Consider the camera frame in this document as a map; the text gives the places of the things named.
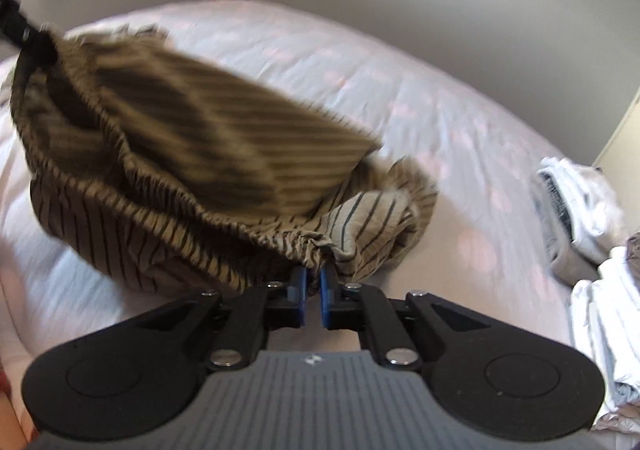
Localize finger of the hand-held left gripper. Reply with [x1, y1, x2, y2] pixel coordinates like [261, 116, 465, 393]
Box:
[0, 0, 57, 65]

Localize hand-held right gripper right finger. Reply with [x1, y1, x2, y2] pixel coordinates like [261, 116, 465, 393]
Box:
[320, 262, 495, 372]

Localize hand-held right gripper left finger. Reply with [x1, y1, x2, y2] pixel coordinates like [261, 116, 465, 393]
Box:
[131, 266, 309, 373]

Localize beige striped pants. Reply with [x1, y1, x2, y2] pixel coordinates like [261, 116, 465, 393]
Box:
[10, 22, 439, 302]

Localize bed with pink dotted sheet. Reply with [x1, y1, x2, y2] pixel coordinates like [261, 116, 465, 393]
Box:
[0, 0, 603, 450]

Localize dark grey knit garment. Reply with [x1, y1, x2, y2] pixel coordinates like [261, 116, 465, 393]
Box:
[541, 172, 574, 232]

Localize folded white grey sweatshirt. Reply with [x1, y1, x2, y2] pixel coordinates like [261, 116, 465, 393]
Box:
[532, 157, 632, 287]

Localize crumpled white garment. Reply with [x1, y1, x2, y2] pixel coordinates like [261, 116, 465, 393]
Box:
[569, 245, 640, 437]

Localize cream door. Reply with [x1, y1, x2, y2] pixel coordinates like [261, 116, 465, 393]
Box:
[593, 92, 640, 173]

